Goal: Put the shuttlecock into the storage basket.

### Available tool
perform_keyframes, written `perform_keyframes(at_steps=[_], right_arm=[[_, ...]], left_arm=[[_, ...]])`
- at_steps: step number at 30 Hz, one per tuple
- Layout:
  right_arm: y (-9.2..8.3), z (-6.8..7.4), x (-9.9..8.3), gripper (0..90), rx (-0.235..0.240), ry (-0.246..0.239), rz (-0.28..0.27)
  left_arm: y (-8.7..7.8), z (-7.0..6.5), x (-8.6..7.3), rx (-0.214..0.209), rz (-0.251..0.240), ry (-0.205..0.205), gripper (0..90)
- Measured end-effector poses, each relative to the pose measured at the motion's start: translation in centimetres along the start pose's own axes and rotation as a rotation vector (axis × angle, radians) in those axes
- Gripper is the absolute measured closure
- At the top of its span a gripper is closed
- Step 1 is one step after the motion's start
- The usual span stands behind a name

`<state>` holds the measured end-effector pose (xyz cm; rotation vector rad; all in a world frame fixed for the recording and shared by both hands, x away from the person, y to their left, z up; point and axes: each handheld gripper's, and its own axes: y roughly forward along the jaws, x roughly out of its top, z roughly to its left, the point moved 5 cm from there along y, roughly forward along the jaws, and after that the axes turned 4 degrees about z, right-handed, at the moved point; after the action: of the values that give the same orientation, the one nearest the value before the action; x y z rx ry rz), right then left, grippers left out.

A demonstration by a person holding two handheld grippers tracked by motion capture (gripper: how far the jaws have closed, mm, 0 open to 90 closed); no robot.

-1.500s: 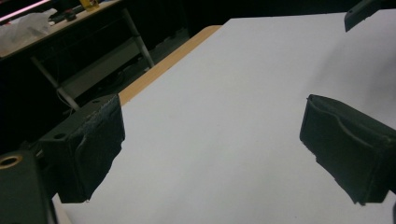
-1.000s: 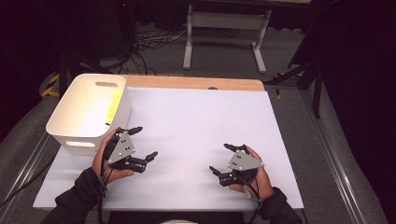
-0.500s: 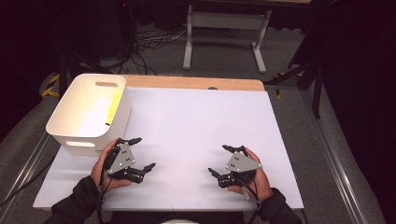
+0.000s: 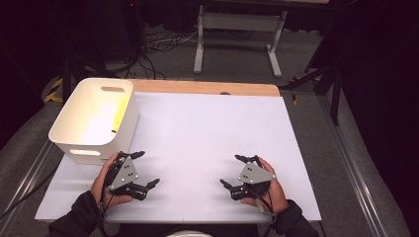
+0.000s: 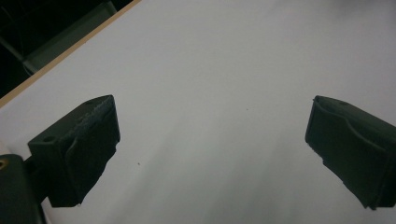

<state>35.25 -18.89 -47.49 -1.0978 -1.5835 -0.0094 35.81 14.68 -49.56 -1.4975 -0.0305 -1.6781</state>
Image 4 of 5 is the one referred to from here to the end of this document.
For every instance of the person's right hand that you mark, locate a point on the person's right hand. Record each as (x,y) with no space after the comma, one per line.
(276,200)

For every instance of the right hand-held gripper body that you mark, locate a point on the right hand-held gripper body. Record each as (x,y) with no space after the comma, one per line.
(255,174)

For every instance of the person's left hand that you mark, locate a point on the person's left hand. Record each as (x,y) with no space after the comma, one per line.
(99,191)

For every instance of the grey metal floor rail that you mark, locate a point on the grey metal floor rail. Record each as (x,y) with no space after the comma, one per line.
(355,177)
(27,184)

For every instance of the black curtain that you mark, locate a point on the black curtain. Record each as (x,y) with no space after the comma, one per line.
(382,65)

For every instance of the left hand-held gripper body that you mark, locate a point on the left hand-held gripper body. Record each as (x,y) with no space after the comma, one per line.
(125,174)

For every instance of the yellow black hazard tape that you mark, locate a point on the yellow black hazard tape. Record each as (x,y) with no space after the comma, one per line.
(54,94)

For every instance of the yellow shuttlecock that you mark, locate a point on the yellow shuttlecock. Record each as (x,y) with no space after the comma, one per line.
(120,115)

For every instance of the black tripod stand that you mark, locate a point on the black tripod stand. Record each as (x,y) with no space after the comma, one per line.
(335,98)
(67,75)

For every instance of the grey metal stand frame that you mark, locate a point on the grey metal stand frame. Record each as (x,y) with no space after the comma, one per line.
(240,22)

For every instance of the white plastic bin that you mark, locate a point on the white plastic bin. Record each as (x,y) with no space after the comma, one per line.
(92,115)

